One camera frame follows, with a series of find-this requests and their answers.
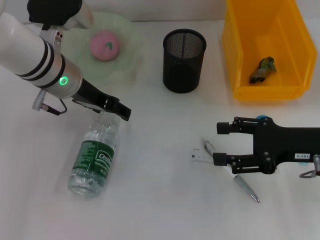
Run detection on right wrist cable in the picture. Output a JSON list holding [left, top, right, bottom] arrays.
[[299, 154, 320, 179]]

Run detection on yellow plastic bin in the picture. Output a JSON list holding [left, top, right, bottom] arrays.
[[221, 0, 318, 102]]

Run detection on clear plastic ruler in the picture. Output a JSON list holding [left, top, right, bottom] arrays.
[[191, 147, 216, 165]]

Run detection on wrist cable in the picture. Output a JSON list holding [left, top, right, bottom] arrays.
[[299, 154, 320, 179], [31, 89, 68, 116]]

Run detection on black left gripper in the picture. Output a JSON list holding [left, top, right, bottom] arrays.
[[72, 78, 133, 122]]

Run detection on black mesh pen holder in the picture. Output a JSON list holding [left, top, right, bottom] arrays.
[[162, 28, 208, 94]]

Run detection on clear water bottle green label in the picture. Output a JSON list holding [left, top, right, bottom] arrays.
[[67, 112, 121, 200]]

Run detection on green plastic wrapper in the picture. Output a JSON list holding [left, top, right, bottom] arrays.
[[248, 56, 278, 85]]

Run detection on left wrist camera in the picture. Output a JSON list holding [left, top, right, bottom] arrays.
[[27, 0, 95, 31]]

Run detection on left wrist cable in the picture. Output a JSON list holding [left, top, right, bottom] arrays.
[[31, 89, 68, 116]]

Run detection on green glass fruit plate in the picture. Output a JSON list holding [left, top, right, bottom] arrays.
[[59, 11, 145, 88]]

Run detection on pink peach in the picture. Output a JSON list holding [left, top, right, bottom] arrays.
[[89, 30, 120, 62]]

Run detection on silver white pen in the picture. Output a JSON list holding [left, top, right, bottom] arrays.
[[201, 138, 261, 203]]

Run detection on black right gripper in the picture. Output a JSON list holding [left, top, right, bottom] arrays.
[[212, 116, 320, 175]]

